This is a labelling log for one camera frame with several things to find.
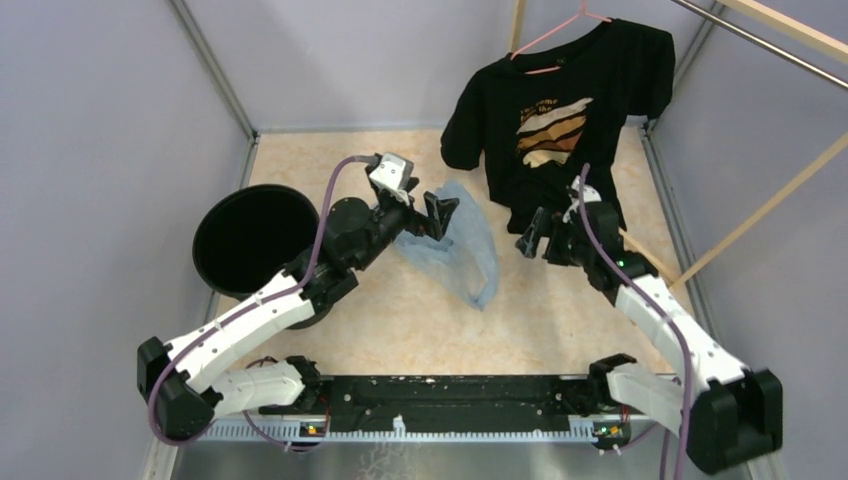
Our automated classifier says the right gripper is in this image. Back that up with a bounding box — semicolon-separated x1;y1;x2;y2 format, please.
515;208;593;268

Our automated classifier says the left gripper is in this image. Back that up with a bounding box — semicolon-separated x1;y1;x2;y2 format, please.
352;177;458;271

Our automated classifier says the blue plastic trash bag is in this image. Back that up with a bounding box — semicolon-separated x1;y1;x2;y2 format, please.
394;180;500;311

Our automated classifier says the black trash bin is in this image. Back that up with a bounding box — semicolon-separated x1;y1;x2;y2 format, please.
192;184;319;300

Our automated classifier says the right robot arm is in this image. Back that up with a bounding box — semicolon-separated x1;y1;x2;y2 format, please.
516;200;783;475

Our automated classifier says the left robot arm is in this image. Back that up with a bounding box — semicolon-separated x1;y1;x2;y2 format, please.
136;178;461;446

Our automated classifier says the black printed t-shirt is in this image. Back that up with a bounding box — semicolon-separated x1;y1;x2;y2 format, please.
441;19;676;234

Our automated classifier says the pink clothes hanger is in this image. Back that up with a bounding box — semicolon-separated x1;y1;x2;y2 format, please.
509;0;612;61

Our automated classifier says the metal rack rod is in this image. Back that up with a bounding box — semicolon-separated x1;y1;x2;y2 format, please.
672;0;847;91

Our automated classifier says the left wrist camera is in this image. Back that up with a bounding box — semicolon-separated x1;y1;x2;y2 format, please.
368;152;414;206

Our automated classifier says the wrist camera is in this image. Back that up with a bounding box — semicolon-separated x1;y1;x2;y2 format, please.
368;152;414;206
562;178;602;224

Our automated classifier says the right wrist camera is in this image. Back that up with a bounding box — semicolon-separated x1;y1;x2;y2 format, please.
562;178;602;224

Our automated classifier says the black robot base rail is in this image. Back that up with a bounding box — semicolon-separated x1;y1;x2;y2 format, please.
259;375;629;437

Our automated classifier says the wooden rack frame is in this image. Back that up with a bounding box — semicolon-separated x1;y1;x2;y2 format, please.
508;0;848;289

